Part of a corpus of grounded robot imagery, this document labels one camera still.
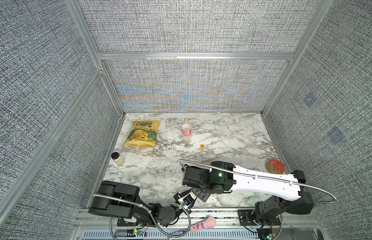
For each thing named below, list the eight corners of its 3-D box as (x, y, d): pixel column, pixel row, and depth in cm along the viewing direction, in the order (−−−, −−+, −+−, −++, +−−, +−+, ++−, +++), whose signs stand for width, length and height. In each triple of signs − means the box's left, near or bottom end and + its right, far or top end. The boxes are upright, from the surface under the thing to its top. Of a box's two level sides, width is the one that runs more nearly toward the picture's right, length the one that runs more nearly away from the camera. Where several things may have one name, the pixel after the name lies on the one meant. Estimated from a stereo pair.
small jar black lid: (116, 166, 93) (109, 158, 85) (118, 160, 96) (112, 152, 88) (124, 166, 93) (118, 158, 85) (126, 160, 96) (120, 152, 88)
